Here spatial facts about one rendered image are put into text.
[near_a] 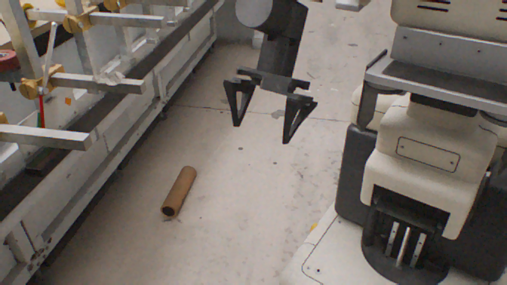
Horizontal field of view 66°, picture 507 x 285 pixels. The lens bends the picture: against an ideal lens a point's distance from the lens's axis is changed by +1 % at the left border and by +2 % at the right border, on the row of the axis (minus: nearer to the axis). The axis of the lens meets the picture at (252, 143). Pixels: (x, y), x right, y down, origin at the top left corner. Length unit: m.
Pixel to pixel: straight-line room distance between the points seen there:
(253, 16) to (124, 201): 1.61
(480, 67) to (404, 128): 0.20
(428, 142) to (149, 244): 1.29
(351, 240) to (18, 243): 1.16
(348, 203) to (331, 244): 0.15
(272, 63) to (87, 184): 1.46
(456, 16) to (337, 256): 0.87
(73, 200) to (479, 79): 1.58
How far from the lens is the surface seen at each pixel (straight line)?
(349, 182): 1.35
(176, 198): 1.88
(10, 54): 1.31
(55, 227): 1.77
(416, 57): 0.78
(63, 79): 1.22
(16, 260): 1.69
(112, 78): 1.13
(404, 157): 0.92
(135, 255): 1.78
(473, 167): 0.89
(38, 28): 1.56
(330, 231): 1.44
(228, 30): 3.83
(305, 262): 1.34
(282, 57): 0.58
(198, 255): 1.72
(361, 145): 1.25
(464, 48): 0.76
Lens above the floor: 1.33
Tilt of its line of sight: 35 degrees down
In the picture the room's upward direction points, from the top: straight up
